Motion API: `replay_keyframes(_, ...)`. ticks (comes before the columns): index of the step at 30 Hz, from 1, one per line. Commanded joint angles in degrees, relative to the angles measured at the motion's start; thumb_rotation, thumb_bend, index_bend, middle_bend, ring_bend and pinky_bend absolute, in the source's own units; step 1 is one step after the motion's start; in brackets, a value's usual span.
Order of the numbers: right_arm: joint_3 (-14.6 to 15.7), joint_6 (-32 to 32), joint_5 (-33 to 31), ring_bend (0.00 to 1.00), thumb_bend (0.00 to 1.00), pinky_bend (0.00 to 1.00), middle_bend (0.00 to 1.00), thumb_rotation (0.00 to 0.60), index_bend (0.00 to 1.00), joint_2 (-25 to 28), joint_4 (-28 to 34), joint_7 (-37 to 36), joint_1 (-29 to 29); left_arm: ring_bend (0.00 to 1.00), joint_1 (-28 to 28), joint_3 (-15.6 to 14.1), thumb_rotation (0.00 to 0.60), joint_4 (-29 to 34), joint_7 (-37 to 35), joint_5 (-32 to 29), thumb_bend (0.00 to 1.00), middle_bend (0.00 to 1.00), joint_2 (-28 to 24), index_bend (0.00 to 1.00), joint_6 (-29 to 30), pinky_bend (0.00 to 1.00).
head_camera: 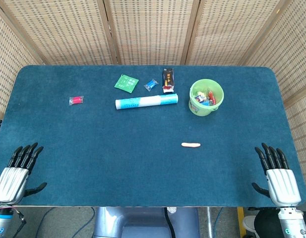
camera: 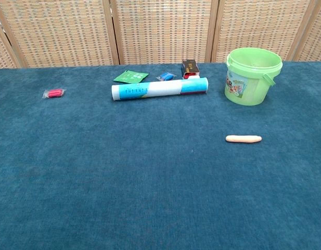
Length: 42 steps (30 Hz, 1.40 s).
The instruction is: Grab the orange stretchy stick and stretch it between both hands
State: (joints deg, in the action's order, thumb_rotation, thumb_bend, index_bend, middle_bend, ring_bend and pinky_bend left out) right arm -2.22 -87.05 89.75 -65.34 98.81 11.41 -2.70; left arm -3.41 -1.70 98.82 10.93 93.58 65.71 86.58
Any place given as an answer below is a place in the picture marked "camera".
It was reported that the blue candy wrapper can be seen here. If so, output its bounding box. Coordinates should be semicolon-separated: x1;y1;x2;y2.
156;72;176;82

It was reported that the tan sausage stick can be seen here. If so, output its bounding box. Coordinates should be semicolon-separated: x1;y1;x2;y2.
225;134;262;144

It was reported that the teal tablecloth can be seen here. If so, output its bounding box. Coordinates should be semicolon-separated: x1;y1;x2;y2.
0;61;321;250

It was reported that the woven folding screen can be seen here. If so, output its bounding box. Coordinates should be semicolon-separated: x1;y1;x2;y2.
0;0;321;69

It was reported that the green plastic bucket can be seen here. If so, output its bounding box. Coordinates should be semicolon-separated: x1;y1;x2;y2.
224;47;284;106

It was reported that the black and red carton box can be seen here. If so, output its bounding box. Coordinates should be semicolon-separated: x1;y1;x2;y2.
182;59;200;80

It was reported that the green sachet packet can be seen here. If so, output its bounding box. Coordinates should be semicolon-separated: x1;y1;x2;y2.
113;70;149;84

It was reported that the white and blue paper roll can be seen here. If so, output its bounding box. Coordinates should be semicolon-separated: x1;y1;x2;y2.
111;77;209;102

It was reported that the red candy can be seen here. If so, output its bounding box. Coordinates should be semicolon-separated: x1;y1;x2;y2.
42;88;67;99

